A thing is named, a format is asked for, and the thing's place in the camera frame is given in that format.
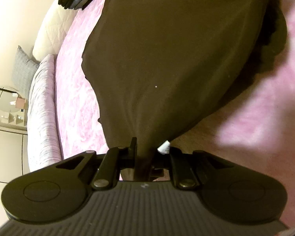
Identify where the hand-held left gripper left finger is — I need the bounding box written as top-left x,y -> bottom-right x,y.
43,137 -> 138,191

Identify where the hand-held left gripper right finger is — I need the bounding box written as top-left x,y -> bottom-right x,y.
150,147 -> 227,190

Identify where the dark brown long-sleeved shirt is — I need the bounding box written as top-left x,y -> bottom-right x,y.
81,0 -> 288,181

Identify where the pink floral blanket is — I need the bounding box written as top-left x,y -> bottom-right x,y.
54,0 -> 295,227

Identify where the white wardrobe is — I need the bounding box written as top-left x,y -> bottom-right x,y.
0,124 -> 30,180

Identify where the grey pillow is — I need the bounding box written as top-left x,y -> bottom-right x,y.
11,45 -> 40,96

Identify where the round mirror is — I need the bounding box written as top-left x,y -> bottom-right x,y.
0,87 -> 27,112

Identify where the white quilted pillow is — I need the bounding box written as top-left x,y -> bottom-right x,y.
32,0 -> 89,61

